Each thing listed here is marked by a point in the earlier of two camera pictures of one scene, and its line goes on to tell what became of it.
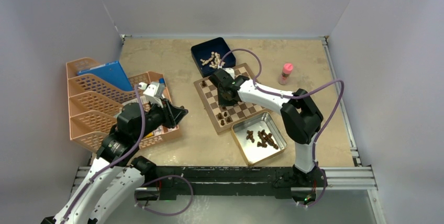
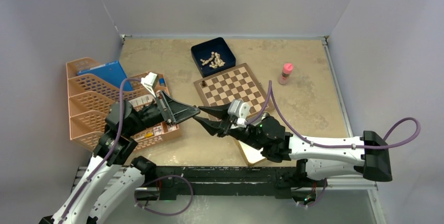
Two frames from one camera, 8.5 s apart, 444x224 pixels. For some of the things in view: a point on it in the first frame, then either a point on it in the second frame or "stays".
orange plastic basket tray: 134,94 stays
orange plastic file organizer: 93,104 stays
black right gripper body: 223,100 -> 243,134
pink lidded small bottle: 287,70 stays
